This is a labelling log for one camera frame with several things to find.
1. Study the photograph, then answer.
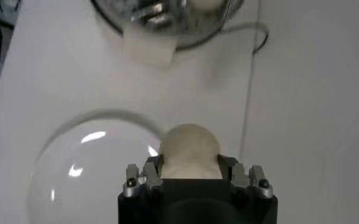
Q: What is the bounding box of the perforated steel steamer basket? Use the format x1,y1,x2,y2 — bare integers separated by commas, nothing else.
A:
90,0,246,55

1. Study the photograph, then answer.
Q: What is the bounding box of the black pot power cord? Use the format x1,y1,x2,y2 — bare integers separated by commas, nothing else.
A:
221,21,270,56

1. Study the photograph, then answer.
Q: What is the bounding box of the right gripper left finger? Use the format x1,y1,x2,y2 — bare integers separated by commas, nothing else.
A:
123,155,165,198

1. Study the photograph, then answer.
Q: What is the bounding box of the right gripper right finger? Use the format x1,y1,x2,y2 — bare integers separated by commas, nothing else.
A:
217,154,274,199

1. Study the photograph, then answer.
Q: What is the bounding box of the white steamed baozi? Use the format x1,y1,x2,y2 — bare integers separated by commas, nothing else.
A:
158,123,223,180

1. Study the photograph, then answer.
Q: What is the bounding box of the white round plate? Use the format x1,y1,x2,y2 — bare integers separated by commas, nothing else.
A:
25,110,168,224

